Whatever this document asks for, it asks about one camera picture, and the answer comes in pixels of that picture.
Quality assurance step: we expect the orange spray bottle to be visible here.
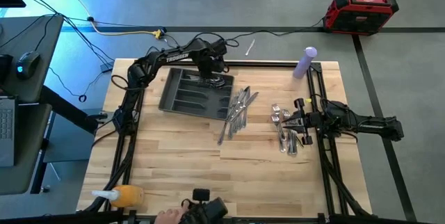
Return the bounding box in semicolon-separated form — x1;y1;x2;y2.
91;184;145;209

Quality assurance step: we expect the black looped floor cable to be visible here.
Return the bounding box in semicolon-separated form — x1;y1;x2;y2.
47;65;105;104

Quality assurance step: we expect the person's hand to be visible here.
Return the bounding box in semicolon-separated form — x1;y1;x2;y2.
154;207;191;224

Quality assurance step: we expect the black action camera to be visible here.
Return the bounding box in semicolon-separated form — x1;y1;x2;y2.
192;188;212;203

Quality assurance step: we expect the black computer mouse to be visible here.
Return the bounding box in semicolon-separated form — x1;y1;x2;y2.
15;50;42;79

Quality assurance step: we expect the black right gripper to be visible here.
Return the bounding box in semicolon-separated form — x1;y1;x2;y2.
283;97;328;147

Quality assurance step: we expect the black desktop device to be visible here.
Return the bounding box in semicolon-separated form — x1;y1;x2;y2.
0;53;14;86

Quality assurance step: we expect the dark grey desk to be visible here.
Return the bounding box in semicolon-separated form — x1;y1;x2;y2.
0;14;66;104
0;103;54;195

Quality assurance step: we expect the dark grey cutlery tray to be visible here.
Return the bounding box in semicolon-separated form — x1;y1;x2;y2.
158;66;235;121

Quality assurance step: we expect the black radio power cable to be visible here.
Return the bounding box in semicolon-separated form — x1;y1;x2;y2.
222;17;327;49

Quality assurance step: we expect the white plastic stick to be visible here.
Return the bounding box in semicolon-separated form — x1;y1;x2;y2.
244;38;257;57

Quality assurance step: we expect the purple plastic bottle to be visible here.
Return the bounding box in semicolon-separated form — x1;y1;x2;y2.
293;46;318;80

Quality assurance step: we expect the black camera rig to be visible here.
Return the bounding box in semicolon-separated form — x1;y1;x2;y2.
179;197;229;224

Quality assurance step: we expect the red and black jobsite radio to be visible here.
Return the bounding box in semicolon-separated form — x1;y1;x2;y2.
322;0;401;37

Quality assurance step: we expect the yellow extension cord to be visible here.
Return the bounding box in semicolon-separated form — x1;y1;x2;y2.
36;0;164;40

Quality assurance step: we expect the grey laptop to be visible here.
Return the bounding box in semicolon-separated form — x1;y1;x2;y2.
0;95;18;168

